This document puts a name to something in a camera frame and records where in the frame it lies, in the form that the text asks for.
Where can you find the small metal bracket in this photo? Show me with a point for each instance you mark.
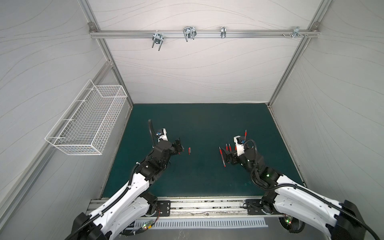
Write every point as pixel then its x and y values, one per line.
pixel 223 32

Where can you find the metal U-bolt clamp left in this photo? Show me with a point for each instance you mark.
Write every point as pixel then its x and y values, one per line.
pixel 158 39

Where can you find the white slotted cable duct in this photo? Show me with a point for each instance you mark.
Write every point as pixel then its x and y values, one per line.
pixel 215 223

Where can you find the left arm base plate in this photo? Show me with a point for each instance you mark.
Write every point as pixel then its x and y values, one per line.
pixel 159 208

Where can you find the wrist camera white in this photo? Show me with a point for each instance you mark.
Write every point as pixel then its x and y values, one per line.
pixel 161 135
pixel 239 144

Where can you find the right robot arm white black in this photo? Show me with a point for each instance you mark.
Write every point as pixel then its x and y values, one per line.
pixel 347 224

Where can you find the metal u-bolt clamp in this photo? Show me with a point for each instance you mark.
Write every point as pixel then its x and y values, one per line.
pixel 158 39
pixel 189 33

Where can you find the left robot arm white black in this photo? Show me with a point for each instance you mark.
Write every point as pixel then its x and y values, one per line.
pixel 131 201

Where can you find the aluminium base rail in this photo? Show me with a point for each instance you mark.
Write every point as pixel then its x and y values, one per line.
pixel 220 207

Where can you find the metal bolt clamp right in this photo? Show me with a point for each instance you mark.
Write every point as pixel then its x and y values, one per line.
pixel 296 34

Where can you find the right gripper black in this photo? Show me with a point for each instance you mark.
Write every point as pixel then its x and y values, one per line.
pixel 231 156

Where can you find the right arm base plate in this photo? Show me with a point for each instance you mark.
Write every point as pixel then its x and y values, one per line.
pixel 258 207

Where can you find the green table mat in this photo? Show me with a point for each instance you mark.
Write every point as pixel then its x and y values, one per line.
pixel 203 128

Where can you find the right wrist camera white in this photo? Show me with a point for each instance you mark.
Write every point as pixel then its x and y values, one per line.
pixel 239 144

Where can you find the metal U-bolt clamp middle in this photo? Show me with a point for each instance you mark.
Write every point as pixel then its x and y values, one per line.
pixel 189 33

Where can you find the white wire basket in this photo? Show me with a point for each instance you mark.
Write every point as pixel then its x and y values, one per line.
pixel 86 125

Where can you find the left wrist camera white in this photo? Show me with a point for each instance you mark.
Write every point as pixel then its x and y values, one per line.
pixel 161 135

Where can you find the aluminium crossbar rail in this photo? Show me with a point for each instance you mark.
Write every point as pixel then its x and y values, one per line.
pixel 201 34

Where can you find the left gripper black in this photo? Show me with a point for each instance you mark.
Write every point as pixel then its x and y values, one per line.
pixel 174 146

